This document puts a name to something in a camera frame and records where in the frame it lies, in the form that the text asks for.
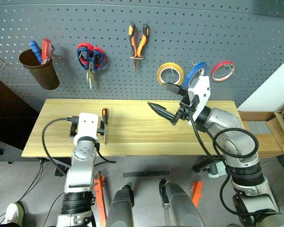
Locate black floor cable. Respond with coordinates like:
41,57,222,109
0,160,44,222

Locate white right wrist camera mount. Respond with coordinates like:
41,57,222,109
187,75,212,120

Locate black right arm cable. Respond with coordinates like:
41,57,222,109
188,117,260,217

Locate blue and red scissors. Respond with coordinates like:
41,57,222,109
77,46,105,91

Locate brown cup holder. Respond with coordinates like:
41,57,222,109
18,48,61,91

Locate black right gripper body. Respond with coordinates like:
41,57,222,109
178,87,200,122

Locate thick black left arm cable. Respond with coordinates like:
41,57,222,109
42,115,79,177

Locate grey metal pegboard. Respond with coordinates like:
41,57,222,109
0,0,284,113

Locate dark grey rounded shape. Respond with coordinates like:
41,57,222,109
159,180,203,227
106,183,135,227

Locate black cabinet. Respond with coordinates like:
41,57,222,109
0,72,41,164

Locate orange metal bracket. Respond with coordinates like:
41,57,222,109
191,180,204,208
93,173,107,223

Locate orange black handled screwdriver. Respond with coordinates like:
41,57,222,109
101,107,110,145

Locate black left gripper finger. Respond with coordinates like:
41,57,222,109
99,120,107,137
69,122,79,138

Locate red tape roll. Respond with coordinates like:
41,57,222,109
211,61,237,83

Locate red handled screwdriver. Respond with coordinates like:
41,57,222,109
41,38,53,64

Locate blue tape roll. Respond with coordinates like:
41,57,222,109
182,61,209,90

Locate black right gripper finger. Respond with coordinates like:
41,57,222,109
147,102,180,126
161,82,188,96

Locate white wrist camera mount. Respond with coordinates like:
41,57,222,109
187,75,212,120
73,113,99,144

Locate black flat strip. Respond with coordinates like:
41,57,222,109
122,170,170,179

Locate red handled scissors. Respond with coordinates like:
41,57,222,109
76,42,107,71

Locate pale green object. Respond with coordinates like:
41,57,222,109
207,162,226,178

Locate black table leg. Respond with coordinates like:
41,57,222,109
192,157,215,173

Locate yellow tape roll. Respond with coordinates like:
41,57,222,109
156,62,186,87

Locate flat brown cardboard box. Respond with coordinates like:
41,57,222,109
237,110,284,159

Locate thin black left wrist cable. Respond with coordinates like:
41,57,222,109
95,141,117,164

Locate white shoe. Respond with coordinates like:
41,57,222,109
4,202,25,225

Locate orange black needle-nose pliers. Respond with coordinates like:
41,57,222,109
128,22,151,73

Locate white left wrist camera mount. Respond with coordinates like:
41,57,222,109
73,113,99,144

